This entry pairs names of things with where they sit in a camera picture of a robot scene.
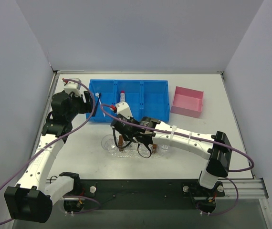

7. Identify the clear holder with brown ends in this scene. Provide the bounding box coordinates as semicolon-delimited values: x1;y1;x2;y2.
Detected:
118;135;157;154

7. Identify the clear plastic cup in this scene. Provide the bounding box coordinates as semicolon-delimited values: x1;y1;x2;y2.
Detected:
157;145;169;152
101;135;117;151

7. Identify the red-capped toothpaste tube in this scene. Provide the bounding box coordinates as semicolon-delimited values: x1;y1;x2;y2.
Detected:
119;90;126;103

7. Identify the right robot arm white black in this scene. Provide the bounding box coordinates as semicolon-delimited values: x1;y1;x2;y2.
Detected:
111;114;232;189

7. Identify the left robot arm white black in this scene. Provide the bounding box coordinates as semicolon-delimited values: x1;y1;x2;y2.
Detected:
4;91;94;223

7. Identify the white toothbrush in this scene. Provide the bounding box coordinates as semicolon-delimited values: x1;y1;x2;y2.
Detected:
95;92;106;117

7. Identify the clear textured oval tray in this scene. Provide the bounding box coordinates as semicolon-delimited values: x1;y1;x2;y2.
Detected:
109;143;170;159

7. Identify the blue three-compartment bin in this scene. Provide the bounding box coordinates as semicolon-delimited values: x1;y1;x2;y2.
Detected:
89;79;170;123

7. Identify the pink plastic box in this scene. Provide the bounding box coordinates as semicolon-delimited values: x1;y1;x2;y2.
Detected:
170;86;204;118

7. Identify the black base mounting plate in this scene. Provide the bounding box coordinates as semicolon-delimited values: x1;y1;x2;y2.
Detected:
63;179;225;213

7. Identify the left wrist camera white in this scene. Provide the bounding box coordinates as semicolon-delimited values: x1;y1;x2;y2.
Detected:
62;78;82;97

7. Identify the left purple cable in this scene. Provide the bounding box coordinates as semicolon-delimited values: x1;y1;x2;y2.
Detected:
0;80;101;226

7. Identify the purple cable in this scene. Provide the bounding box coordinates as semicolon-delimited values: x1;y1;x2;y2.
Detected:
100;104;255;217
0;80;101;226

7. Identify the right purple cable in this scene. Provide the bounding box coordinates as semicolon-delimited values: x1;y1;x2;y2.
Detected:
100;104;255;217

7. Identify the aluminium rail frame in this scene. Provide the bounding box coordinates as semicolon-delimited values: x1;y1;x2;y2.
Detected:
221;178;269;199

